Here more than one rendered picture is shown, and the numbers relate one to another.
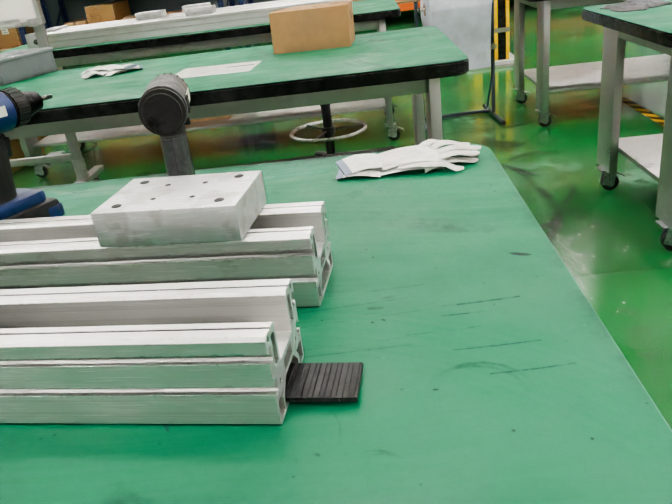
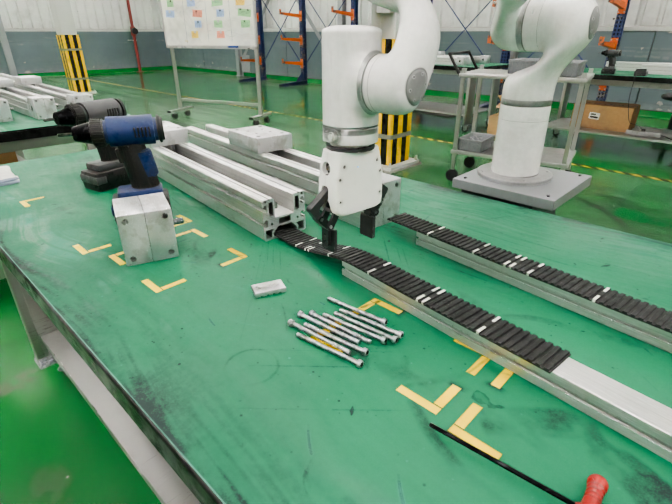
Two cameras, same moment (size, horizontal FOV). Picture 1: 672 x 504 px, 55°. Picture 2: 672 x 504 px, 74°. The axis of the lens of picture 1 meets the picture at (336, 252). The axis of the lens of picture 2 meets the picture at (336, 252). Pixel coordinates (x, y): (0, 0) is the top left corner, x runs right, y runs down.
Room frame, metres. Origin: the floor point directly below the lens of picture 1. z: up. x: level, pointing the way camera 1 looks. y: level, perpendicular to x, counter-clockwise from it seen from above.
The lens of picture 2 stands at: (1.41, 1.41, 1.15)
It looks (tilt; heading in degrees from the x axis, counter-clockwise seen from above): 26 degrees down; 219
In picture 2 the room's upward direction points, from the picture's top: straight up
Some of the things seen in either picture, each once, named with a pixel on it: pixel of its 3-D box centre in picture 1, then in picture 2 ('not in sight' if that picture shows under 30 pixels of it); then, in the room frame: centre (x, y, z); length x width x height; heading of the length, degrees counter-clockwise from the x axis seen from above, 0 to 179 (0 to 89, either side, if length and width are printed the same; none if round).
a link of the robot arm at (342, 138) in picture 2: not in sight; (349, 134); (0.86, 0.99, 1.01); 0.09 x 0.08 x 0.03; 169
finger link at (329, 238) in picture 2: not in sight; (323, 232); (0.91, 0.98, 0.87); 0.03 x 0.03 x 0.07; 79
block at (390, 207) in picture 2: not in sight; (373, 197); (0.63, 0.88, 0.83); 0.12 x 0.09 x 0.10; 169
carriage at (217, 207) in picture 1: (186, 218); (160, 138); (0.69, 0.16, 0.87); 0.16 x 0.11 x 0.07; 79
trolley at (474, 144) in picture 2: not in sight; (512, 120); (-2.44, 0.17, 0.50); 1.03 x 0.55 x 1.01; 97
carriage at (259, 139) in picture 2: not in sight; (260, 143); (0.55, 0.44, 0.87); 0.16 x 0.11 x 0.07; 79
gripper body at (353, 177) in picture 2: not in sight; (349, 173); (0.85, 0.99, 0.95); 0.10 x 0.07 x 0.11; 169
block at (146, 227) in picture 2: not in sight; (152, 226); (1.02, 0.66, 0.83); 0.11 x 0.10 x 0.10; 156
